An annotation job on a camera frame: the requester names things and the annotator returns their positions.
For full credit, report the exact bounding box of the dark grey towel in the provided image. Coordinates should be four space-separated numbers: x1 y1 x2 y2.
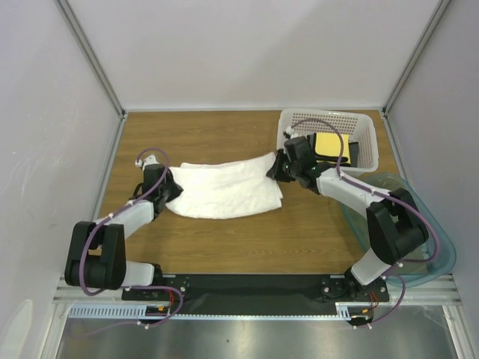
306 132 359 167

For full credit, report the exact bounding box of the white towel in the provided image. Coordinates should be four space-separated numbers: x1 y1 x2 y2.
166 153 283 220

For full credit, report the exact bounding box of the white perforated plastic basket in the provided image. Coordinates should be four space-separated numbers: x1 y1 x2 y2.
275 108 381 174

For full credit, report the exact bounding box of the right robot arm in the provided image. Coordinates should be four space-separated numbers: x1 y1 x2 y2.
266 136 436 301

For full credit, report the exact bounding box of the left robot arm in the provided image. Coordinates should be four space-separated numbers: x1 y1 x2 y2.
64 163 183 299

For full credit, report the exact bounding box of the clear teal plastic bin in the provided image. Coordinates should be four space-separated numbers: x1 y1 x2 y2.
338 171 458 289

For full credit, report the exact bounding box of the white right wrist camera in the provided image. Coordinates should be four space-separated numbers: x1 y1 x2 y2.
283 126 299 139

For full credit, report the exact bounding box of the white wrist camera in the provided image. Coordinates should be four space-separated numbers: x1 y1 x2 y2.
135 155 161 171
283 126 299 139

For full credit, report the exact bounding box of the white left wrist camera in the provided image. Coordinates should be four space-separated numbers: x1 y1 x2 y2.
135 155 161 171

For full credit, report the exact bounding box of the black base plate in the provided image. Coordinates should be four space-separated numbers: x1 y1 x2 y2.
122 273 390 317

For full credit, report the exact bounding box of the grey slotted cable duct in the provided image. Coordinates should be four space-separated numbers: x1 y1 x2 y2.
69 304 370 322

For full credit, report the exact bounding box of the aluminium frame rail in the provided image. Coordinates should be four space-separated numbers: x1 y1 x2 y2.
53 274 462 306

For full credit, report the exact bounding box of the right aluminium corner post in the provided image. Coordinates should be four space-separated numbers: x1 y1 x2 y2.
382 0 453 116

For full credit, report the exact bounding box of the aluminium corner post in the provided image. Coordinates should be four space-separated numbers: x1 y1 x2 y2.
382 0 453 116
54 0 126 120

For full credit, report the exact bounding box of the left aluminium corner post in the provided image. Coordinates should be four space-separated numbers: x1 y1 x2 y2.
54 0 126 120

